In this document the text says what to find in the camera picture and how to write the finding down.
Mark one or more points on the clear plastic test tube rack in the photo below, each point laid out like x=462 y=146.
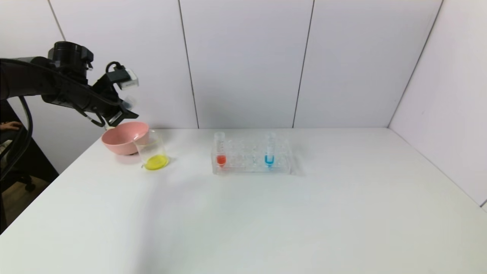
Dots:
x=283 y=161

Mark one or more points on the test tube with red pigment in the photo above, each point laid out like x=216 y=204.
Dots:
x=221 y=160

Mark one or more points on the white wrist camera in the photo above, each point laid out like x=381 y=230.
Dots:
x=129 y=79

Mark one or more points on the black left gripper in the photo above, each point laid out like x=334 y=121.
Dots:
x=117 y=116

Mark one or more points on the orange and black left arm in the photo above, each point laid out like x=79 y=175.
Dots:
x=26 y=80

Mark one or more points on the clear glass beaker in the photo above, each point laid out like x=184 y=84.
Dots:
x=156 y=163

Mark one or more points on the bystander hand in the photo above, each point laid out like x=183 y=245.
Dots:
x=11 y=125

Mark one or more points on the test tube with blue pigment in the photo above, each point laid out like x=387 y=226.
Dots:
x=269 y=160

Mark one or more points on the pink bowl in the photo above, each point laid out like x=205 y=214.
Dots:
x=121 y=142

